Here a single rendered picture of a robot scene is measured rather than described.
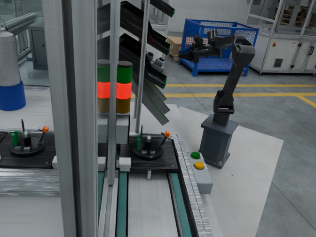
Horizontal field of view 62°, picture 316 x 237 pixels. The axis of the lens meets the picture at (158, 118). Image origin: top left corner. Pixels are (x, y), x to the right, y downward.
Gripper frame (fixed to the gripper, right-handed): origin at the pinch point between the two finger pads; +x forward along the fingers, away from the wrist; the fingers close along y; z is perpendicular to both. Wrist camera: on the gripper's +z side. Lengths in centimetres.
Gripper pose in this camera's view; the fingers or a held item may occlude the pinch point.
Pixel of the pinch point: (185, 53)
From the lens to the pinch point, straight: 142.7
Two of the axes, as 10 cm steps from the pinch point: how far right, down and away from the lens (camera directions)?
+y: -0.8, 4.8, -8.7
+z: -1.4, -8.7, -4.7
